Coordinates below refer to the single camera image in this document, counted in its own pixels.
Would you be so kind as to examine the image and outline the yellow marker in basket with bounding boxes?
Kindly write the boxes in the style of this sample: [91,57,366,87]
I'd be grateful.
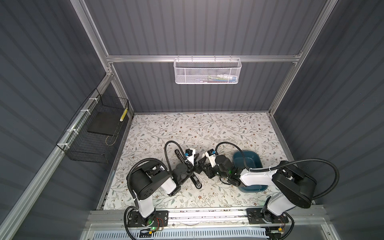
[120,108,128,122]

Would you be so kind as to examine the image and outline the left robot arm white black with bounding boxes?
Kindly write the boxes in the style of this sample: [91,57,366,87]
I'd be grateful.
[126,158,203,221]

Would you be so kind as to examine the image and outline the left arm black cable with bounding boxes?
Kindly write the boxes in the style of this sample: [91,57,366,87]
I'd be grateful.
[123,140,188,240]

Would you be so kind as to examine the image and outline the white slotted cable duct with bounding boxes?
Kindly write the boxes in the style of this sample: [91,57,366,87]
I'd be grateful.
[91,227,268,240]

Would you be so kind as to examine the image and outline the aluminium corner post right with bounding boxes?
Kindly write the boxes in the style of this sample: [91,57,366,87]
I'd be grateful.
[269,0,338,117]

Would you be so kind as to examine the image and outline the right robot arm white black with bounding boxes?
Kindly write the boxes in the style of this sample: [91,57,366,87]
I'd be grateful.
[197,155,317,216]

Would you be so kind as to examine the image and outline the black pad in basket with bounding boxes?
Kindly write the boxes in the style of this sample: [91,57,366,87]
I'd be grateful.
[87,112,121,136]

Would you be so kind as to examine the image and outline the aluminium corner post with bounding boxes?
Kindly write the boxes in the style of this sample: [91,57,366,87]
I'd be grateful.
[269,0,338,117]
[70,1,134,117]

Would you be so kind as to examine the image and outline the aluminium horizontal back rail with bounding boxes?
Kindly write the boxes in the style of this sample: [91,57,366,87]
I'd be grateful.
[106,55,301,63]

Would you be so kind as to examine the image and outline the black wire basket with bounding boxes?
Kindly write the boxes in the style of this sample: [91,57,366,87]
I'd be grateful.
[57,90,130,164]

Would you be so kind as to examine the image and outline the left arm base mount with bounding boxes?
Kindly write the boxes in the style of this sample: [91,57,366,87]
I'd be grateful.
[126,210,169,230]

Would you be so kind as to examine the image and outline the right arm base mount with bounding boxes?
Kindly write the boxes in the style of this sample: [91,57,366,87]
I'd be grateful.
[246,208,289,225]

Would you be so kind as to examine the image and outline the black long stapler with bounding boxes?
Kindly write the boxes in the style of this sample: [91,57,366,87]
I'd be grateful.
[173,150,202,189]

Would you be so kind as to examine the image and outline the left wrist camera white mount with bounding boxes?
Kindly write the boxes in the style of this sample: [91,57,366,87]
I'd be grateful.
[185,148,196,166]

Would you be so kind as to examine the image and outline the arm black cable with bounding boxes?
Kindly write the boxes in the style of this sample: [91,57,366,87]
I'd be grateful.
[214,141,340,200]
[123,140,188,240]

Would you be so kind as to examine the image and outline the white wire mesh basket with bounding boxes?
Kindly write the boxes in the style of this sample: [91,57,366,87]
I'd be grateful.
[173,61,242,85]

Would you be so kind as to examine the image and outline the pens in white basket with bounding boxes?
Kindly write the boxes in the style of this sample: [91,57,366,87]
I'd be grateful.
[193,74,238,84]

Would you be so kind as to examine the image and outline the aluminium corner post left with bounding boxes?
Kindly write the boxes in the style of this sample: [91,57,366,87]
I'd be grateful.
[70,1,134,117]

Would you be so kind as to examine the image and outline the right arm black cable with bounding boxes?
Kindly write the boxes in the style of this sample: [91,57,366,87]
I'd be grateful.
[214,141,340,200]

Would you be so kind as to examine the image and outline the teal plastic tray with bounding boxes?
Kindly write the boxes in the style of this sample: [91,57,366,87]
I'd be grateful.
[232,150,269,193]

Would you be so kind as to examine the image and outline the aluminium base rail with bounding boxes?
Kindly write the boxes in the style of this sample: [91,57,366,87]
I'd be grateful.
[85,205,327,230]

